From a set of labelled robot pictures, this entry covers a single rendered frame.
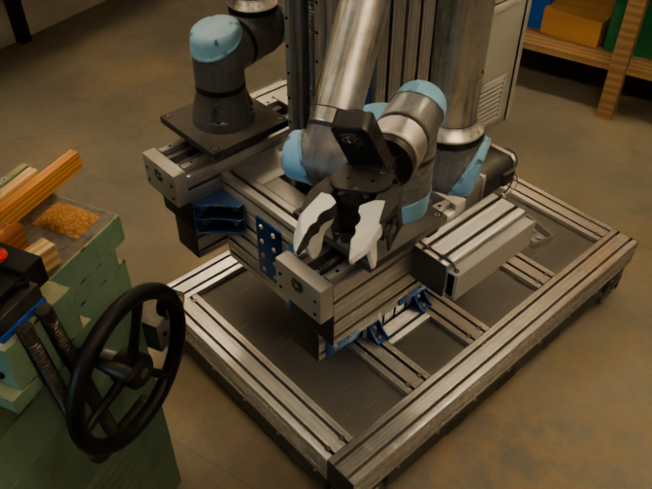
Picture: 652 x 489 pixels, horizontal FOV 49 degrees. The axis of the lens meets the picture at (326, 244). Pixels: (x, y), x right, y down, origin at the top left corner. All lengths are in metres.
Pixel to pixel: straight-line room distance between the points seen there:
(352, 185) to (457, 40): 0.43
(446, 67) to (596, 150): 2.16
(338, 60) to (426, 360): 1.11
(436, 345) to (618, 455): 0.58
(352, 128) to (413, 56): 0.80
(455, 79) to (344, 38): 0.22
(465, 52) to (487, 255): 0.50
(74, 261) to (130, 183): 1.72
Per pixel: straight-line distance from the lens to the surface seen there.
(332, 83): 1.05
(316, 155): 1.03
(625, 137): 3.44
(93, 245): 1.33
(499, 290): 2.20
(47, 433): 1.42
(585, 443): 2.18
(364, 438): 1.79
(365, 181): 0.80
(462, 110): 1.22
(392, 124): 0.89
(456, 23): 1.15
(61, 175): 1.46
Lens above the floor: 1.72
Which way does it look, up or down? 41 degrees down
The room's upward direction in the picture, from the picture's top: straight up
